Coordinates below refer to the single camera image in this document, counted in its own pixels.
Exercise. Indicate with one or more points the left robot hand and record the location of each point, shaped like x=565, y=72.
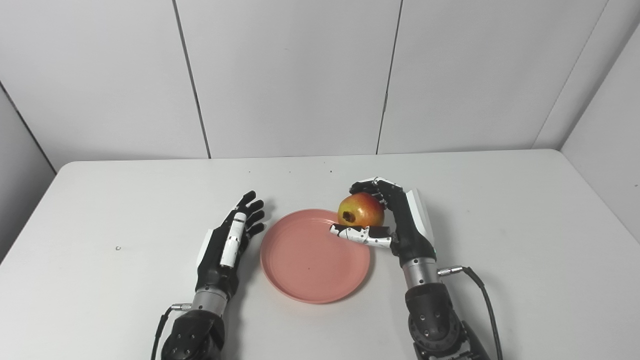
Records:
x=225, y=255

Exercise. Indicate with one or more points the pink round plate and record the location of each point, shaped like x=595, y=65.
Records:
x=315, y=260

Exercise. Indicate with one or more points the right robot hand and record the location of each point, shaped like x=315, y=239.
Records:
x=400, y=225

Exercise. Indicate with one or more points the red yellow pomegranate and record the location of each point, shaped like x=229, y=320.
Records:
x=361, y=210

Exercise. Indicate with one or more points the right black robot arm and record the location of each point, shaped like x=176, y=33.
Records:
x=435, y=315

